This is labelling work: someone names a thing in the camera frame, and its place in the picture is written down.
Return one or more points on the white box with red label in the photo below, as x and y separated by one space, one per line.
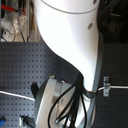
7 36

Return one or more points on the blue object at edge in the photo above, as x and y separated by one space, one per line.
2 121

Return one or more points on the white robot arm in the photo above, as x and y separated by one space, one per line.
69 28

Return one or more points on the clear plastic bag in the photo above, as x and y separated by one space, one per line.
18 23

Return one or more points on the metal cable clip bracket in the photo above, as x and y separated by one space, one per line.
106 84

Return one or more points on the small metal connector block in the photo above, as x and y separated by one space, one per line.
23 120

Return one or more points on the red tool on shelf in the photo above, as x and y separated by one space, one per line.
11 9

